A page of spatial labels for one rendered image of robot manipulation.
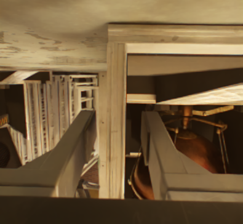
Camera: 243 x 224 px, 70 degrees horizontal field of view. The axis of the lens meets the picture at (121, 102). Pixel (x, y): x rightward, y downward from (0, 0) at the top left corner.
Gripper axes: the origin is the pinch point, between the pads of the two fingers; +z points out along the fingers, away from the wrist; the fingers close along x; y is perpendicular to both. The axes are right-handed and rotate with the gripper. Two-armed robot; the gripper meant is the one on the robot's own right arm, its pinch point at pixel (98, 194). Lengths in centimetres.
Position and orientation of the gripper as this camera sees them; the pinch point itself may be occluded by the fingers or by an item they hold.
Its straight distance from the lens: 126.0
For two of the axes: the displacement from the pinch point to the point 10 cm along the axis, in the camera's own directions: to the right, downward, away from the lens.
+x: -1.6, -9.0, -4.1
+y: -2.6, 4.4, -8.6
